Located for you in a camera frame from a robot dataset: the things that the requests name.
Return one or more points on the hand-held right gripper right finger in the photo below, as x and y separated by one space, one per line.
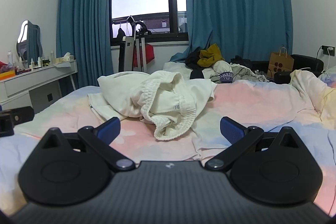
231 130

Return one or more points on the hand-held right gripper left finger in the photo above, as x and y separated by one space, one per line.
110 129

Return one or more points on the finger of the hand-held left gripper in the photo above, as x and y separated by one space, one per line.
18 113

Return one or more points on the white sweatpants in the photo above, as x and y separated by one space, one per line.
162 108

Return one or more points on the white dressing table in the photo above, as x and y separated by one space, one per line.
26 85

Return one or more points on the pastel bedsheet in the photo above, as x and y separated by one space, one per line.
249 103

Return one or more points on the orange box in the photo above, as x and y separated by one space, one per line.
7 75

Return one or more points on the small white bottle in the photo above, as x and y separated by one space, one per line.
32 64
20 62

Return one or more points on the silver spray bottle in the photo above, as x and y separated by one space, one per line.
10 58

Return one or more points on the black cosmetic box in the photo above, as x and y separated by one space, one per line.
46 61

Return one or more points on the grey garment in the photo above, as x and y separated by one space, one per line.
244 71

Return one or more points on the white puffer jacket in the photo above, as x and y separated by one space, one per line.
223 69

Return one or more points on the tall white bottle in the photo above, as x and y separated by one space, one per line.
52 57

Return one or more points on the tissue box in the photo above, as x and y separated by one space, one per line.
64 58

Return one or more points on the black bag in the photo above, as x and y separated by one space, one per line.
282 77

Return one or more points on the wavy framed mirror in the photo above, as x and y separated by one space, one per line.
25 37

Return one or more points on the mustard yellow garment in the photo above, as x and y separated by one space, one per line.
210 56

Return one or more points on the garment steamer stand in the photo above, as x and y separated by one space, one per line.
128 53

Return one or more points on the black garment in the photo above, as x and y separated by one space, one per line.
193 58

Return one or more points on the white pillow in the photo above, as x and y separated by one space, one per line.
176 69

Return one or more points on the red cloth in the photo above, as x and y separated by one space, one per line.
148 54

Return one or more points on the brown paper bag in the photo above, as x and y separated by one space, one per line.
281 62

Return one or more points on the black chair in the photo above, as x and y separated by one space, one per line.
307 62

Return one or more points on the wall outlet with charger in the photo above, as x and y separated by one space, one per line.
328 50

